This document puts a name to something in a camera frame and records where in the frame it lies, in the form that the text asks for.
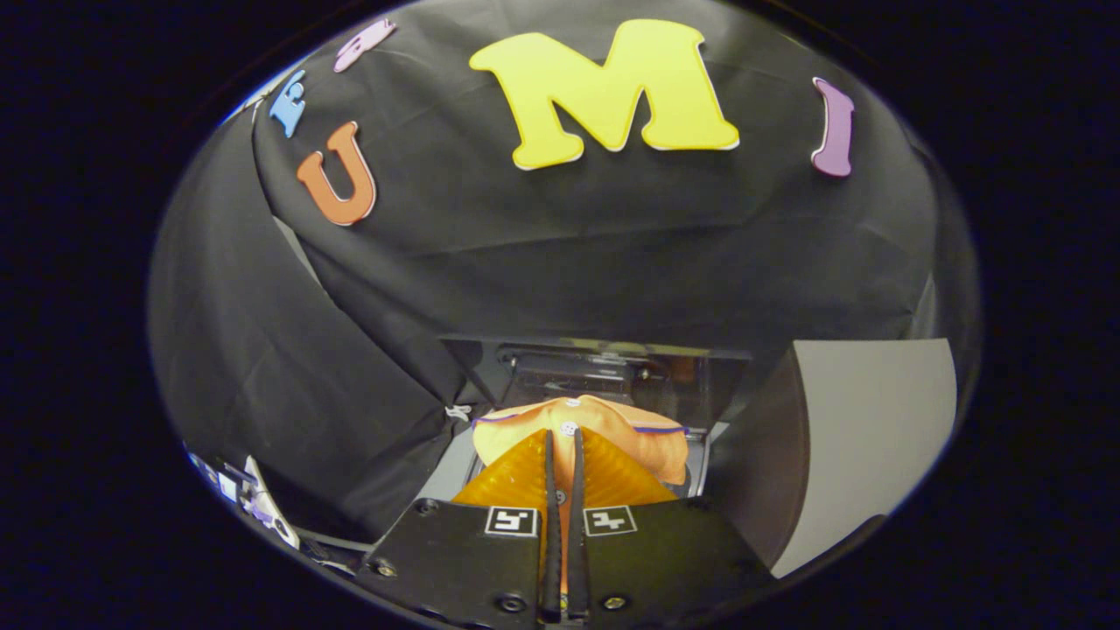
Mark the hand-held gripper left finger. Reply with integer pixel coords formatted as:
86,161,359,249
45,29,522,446
354,429,563,627

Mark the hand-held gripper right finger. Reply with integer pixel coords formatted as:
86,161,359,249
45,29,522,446
567,427,781,627

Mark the yellow polo shirt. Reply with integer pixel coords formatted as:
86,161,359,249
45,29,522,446
472,394,690,487

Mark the grey washing machine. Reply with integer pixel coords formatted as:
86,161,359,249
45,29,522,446
420,332,753,526

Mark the glass washing machine lid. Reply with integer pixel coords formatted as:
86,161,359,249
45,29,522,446
437,332,753,434

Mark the black backdrop cloth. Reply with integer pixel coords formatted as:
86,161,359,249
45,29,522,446
147,0,981,543

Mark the white and blue equipment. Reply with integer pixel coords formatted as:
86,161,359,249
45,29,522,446
186,444,300,550

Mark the grey cabinet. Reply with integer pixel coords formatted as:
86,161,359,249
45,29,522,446
704,339,959,580

